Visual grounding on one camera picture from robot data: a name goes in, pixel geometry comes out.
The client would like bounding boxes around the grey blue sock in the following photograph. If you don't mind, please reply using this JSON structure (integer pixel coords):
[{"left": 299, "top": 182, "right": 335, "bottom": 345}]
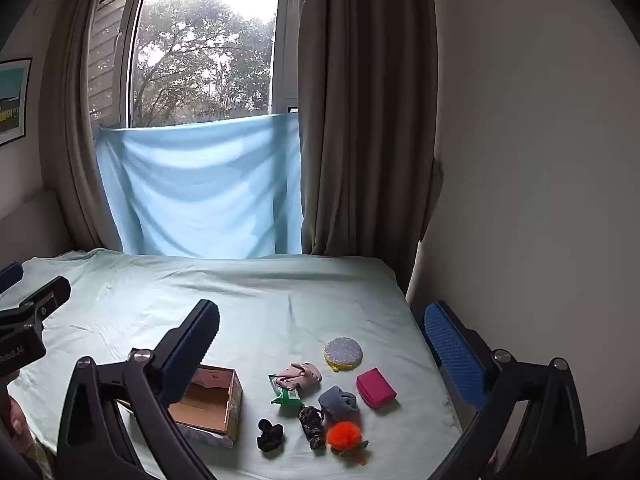
[{"left": 318, "top": 385, "right": 361, "bottom": 423}]

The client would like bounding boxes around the brown curtain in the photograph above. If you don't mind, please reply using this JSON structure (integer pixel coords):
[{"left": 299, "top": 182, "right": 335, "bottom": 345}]
[
  {"left": 298, "top": 0, "right": 446, "bottom": 301},
  {"left": 40, "top": 0, "right": 126, "bottom": 252}
]

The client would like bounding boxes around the window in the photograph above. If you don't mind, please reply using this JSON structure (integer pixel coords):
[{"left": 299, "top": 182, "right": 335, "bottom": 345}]
[{"left": 87, "top": 0, "right": 301, "bottom": 128}]

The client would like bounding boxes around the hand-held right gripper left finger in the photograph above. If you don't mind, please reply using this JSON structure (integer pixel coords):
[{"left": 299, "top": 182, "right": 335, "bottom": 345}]
[{"left": 54, "top": 299, "right": 221, "bottom": 480}]

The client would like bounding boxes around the person's left hand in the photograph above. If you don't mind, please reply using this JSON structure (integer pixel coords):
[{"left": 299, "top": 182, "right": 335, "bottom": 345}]
[{"left": 0, "top": 367, "right": 32, "bottom": 450}]

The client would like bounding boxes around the black scrunchie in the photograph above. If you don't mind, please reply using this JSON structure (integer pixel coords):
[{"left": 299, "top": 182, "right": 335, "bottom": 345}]
[{"left": 257, "top": 418, "right": 285, "bottom": 453}]

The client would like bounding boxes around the orange fluffy pom-pom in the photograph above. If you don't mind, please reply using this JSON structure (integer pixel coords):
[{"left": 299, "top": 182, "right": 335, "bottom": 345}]
[{"left": 326, "top": 421, "right": 370, "bottom": 457}]

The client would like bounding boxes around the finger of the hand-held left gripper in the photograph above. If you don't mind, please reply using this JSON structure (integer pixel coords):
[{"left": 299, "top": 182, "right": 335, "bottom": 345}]
[
  {"left": 0, "top": 261, "right": 24, "bottom": 294},
  {"left": 15, "top": 276, "right": 72, "bottom": 323}
]

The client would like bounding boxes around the magenta zip pouch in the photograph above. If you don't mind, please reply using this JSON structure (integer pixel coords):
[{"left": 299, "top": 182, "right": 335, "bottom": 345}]
[{"left": 356, "top": 368, "right": 398, "bottom": 409}]

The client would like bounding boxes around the yellow grey foot scrubber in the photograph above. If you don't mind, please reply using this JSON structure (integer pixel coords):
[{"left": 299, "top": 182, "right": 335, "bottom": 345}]
[{"left": 323, "top": 336, "right": 358, "bottom": 372}]

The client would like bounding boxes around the framed wall picture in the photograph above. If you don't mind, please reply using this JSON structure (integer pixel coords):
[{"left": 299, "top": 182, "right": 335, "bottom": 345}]
[{"left": 0, "top": 57, "right": 33, "bottom": 147}]

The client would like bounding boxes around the pink cloth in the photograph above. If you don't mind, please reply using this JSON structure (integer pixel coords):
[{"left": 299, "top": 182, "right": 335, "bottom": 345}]
[{"left": 276, "top": 362, "right": 323, "bottom": 394}]

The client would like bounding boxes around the cardboard box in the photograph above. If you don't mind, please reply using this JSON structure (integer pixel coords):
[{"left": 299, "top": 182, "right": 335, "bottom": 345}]
[{"left": 116, "top": 347, "right": 244, "bottom": 449}]

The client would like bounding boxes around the light blue hanging sheet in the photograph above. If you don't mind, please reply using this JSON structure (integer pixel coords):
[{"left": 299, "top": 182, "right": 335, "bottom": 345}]
[{"left": 95, "top": 112, "right": 304, "bottom": 259}]

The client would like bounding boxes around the white padded headboard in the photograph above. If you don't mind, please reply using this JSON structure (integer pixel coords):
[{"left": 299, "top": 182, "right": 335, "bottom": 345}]
[{"left": 0, "top": 189, "right": 76, "bottom": 266}]

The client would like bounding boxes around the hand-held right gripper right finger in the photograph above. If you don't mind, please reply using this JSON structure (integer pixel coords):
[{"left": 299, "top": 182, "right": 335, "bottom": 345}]
[{"left": 421, "top": 301, "right": 588, "bottom": 480}]

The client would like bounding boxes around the dark patterned scrunchie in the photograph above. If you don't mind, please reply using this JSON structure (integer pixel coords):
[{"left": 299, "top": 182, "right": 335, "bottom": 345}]
[{"left": 298, "top": 406, "right": 326, "bottom": 451}]

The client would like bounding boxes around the green tissue packet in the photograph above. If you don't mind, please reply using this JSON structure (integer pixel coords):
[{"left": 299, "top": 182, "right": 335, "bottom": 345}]
[{"left": 268, "top": 374, "right": 304, "bottom": 407}]

